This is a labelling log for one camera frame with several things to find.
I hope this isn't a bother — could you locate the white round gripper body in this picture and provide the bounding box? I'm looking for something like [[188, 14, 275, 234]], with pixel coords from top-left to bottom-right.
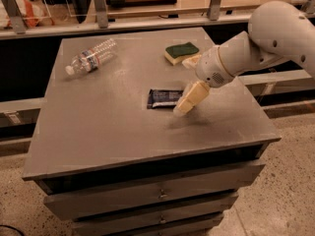
[[196, 45, 234, 88]]

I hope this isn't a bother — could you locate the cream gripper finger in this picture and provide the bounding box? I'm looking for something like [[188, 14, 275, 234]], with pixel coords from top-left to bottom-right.
[[182, 54, 201, 69], [173, 81, 210, 116]]

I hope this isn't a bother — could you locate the dark blue rxbar wrapper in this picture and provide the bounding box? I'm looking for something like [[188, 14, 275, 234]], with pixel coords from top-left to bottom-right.
[[147, 89, 183, 109]]

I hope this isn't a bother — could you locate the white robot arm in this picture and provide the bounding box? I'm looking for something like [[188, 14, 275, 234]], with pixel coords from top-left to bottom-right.
[[174, 1, 315, 116]]

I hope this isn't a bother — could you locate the clear plastic water bottle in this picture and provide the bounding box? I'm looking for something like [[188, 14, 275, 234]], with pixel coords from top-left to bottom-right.
[[65, 38, 117, 76]]

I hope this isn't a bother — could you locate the green yellow sponge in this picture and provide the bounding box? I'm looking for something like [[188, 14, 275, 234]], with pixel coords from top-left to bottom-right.
[[164, 42, 200, 65]]

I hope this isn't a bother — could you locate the grey drawer cabinet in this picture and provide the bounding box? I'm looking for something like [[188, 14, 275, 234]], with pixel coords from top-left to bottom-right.
[[22, 27, 283, 236]]

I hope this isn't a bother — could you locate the top grey drawer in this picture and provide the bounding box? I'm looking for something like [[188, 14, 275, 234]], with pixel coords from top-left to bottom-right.
[[44, 159, 264, 220]]

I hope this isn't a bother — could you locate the grey drawer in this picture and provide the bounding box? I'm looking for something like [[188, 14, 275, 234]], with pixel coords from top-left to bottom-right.
[[109, 212, 223, 236], [44, 159, 264, 220], [73, 192, 238, 236]]

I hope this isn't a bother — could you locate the orange white bag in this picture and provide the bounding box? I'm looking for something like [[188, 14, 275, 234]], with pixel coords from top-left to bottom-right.
[[0, 0, 54, 29]]

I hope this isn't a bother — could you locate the metal railing frame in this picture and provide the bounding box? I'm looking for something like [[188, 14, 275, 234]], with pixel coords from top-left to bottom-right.
[[0, 0, 314, 40]]

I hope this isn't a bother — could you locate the black cable on floor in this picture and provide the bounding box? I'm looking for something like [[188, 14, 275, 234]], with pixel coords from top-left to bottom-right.
[[0, 224, 26, 236]]

